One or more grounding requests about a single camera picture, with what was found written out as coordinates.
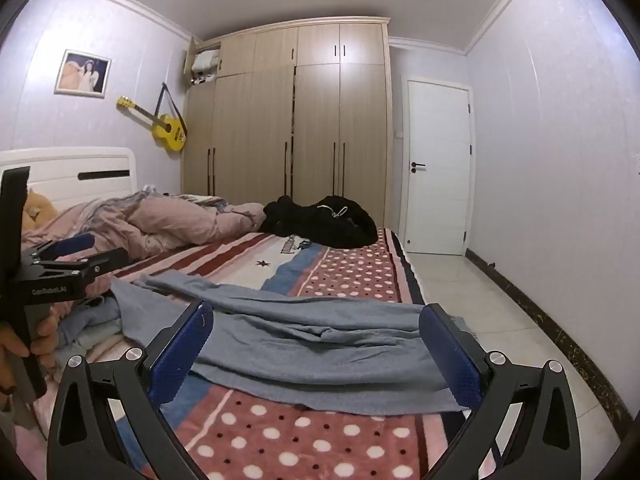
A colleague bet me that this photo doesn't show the grey-blue fleece pants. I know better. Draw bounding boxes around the grey-blue fleece pants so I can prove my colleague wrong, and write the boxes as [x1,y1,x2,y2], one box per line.
[111,271,462,416]

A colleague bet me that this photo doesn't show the white bedroom door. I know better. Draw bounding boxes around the white bedroom door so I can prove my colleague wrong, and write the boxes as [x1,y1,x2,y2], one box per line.
[404,79,473,256]

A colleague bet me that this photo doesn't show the person's left hand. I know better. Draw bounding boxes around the person's left hand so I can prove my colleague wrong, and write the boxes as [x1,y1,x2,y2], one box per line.
[1,306,58,403]

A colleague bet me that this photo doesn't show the orange plush toy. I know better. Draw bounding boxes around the orange plush toy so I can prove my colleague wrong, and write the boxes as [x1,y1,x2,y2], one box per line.
[22,188,58,233]

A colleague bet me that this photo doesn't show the pink ribbed duvet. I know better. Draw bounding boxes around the pink ribbed duvet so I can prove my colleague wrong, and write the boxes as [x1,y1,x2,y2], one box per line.
[22,191,266,261]

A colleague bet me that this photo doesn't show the folded pastel clothes stack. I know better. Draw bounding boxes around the folded pastel clothes stack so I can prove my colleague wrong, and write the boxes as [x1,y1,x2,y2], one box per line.
[53,294,122,368]

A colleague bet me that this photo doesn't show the white bed headboard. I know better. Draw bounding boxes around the white bed headboard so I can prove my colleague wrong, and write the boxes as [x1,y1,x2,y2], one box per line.
[1,146,138,211]

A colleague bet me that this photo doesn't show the striped dotted bed blanket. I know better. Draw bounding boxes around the striped dotted bed blanket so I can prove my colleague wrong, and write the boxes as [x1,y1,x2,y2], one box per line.
[14,226,497,480]

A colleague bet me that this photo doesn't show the framed portrait photo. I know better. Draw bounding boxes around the framed portrait photo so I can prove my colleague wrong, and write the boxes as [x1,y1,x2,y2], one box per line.
[54,49,112,99]

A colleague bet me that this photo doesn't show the black clothes pile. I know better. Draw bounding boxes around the black clothes pile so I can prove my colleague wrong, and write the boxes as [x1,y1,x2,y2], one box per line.
[259,195,378,249]

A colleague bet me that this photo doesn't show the beige wooden wardrobe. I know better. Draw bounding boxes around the beige wooden wardrobe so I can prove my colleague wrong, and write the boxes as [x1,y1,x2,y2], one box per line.
[181,16,393,226]

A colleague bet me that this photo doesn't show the black tracker camera box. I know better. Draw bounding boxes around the black tracker camera box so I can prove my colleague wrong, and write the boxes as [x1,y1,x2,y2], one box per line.
[0,167,30,288]

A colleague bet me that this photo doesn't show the yellow ukulele on wall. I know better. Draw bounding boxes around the yellow ukulele on wall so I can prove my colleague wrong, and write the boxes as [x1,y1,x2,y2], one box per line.
[116,82,188,153]

